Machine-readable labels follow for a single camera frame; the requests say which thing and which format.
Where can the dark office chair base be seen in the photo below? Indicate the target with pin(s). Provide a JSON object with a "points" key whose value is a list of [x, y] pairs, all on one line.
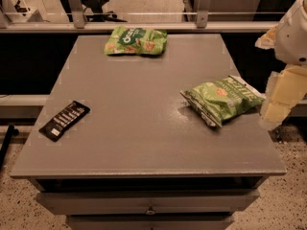
{"points": [[96, 0]]}

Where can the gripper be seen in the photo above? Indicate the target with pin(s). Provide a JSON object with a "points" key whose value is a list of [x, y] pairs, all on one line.
{"points": [[294, 37]]}

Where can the green snack bag far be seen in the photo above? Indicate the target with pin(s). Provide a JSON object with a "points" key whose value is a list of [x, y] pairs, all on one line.
{"points": [[136, 41]]}

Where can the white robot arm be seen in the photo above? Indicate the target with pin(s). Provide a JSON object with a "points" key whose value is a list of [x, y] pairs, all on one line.
{"points": [[289, 37]]}

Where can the green jalapeno kettle chip bag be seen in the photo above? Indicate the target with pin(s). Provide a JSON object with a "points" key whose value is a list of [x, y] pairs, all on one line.
{"points": [[222, 100]]}

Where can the grey cabinet drawer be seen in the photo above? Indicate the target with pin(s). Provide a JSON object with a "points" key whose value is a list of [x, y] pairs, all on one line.
{"points": [[162, 222], [138, 202]]}

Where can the round metal drawer knob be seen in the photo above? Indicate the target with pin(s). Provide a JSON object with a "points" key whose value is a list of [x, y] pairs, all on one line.
{"points": [[150, 212]]}

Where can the grey metal railing frame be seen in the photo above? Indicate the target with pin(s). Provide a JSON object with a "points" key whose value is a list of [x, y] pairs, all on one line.
{"points": [[49, 16]]}

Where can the grey cabinet upper drawer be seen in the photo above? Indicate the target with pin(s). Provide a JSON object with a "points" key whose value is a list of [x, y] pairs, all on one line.
{"points": [[138, 202]]}

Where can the black snack bar packet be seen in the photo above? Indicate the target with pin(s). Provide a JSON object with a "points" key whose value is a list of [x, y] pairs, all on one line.
{"points": [[65, 119]]}

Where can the black pole on floor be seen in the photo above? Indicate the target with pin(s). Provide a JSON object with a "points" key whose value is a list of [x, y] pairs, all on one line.
{"points": [[11, 131]]}

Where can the grey cabinet lower drawer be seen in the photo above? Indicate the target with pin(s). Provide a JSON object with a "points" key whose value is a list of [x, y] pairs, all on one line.
{"points": [[162, 222]]}

